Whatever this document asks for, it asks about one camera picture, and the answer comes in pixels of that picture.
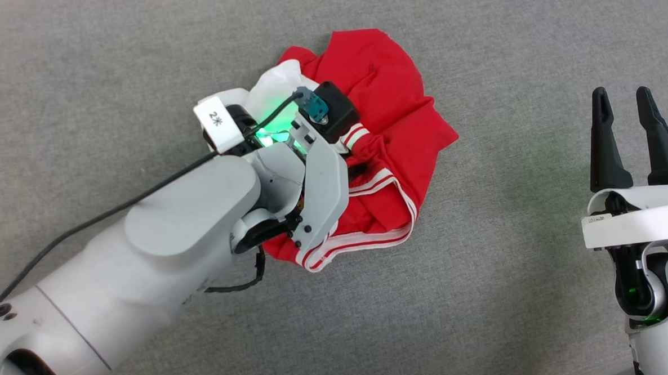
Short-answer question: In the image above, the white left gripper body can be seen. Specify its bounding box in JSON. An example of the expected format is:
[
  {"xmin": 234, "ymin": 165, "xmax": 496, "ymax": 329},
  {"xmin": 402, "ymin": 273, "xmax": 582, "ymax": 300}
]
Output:
[{"xmin": 252, "ymin": 111, "xmax": 353, "ymax": 256}]

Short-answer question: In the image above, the white cable label tag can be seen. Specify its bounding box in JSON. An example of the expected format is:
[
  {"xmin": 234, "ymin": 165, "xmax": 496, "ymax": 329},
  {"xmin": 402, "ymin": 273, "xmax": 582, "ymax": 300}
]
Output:
[{"xmin": 193, "ymin": 95, "xmax": 246, "ymax": 155}]

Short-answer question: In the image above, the red white-trimmed garment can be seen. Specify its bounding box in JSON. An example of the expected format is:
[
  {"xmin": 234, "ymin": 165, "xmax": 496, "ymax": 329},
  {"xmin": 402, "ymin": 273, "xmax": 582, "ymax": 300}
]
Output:
[{"xmin": 251, "ymin": 25, "xmax": 465, "ymax": 276}]

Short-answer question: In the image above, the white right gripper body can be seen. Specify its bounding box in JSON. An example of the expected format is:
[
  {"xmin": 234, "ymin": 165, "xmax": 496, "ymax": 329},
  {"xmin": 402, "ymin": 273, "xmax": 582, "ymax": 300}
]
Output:
[{"xmin": 580, "ymin": 184, "xmax": 668, "ymax": 249}]

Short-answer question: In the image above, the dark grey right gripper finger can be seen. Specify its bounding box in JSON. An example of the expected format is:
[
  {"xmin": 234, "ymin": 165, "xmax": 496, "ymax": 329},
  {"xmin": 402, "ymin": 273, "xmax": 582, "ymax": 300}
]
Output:
[
  {"xmin": 636, "ymin": 86, "xmax": 668, "ymax": 187},
  {"xmin": 586, "ymin": 86, "xmax": 634, "ymax": 193}
]

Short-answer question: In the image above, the teal camera cable connector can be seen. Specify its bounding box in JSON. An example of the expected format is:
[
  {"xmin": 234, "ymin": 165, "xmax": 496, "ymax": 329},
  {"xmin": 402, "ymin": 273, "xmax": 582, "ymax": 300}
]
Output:
[{"xmin": 296, "ymin": 86, "xmax": 330, "ymax": 124}]

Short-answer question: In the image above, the long black left arm cable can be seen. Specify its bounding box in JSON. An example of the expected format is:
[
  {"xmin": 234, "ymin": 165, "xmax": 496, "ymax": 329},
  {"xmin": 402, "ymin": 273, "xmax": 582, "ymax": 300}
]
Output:
[{"xmin": 0, "ymin": 89, "xmax": 312, "ymax": 305}]

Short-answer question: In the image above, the grey fabric sofa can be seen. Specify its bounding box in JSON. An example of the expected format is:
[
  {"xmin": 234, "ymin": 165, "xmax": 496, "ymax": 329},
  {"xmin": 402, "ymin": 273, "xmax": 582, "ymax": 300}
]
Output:
[{"xmin": 0, "ymin": 0, "xmax": 668, "ymax": 375}]

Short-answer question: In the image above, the short black looped cable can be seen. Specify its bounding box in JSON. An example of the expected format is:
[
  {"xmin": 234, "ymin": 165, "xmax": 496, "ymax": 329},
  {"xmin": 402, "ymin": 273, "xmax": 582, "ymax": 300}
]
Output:
[{"xmin": 202, "ymin": 247, "xmax": 268, "ymax": 294}]

